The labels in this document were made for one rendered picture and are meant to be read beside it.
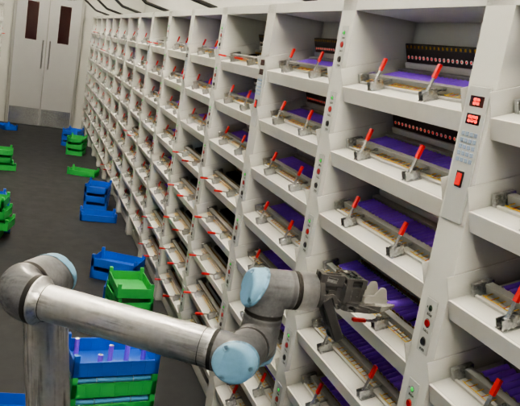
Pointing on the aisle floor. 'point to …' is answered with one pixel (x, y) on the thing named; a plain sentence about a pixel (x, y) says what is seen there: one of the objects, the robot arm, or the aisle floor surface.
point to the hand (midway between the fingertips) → (386, 306)
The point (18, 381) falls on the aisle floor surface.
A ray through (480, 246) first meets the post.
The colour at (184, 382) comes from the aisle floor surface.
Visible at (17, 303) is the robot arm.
